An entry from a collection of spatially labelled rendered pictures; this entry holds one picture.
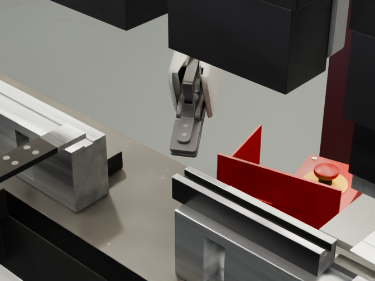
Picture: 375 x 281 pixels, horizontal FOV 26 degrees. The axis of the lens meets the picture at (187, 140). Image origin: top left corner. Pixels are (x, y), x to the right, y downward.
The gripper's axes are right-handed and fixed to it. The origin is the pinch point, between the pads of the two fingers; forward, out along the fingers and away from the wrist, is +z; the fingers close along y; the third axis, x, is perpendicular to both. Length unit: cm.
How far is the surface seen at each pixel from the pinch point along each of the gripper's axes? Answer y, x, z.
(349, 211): 2.8, 19.5, 8.0
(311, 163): -37.2, 13.7, -17.3
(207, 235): 0.5, 4.7, 11.8
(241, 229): 2.2, 8.4, 11.3
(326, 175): -31.4, 16.4, -12.6
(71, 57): -194, -95, -132
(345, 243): 5.3, 19.3, 12.6
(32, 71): -186, -106, -119
